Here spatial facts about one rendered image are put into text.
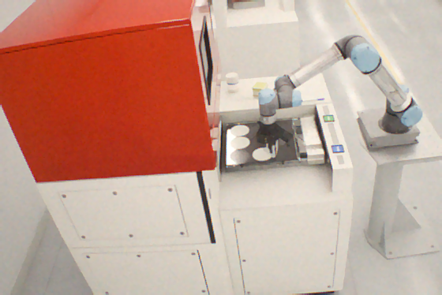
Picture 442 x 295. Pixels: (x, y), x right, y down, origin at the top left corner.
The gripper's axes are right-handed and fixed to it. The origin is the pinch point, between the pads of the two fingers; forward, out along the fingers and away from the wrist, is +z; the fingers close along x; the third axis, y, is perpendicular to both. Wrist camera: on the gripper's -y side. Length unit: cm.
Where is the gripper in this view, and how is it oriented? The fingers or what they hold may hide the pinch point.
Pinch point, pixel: (275, 155)
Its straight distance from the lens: 219.9
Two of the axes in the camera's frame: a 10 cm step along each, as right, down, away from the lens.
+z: 1.3, 7.9, 6.0
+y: -8.4, -2.3, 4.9
